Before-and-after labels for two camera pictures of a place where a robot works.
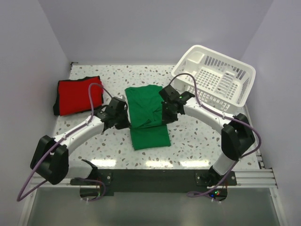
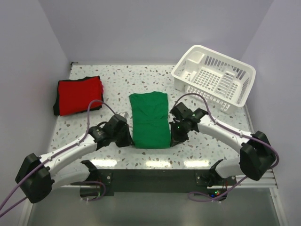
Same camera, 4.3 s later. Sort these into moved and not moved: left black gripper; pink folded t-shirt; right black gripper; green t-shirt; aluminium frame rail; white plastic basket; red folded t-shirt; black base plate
Moved: right black gripper; left black gripper; green t-shirt
Not moved: white plastic basket; aluminium frame rail; red folded t-shirt; black base plate; pink folded t-shirt
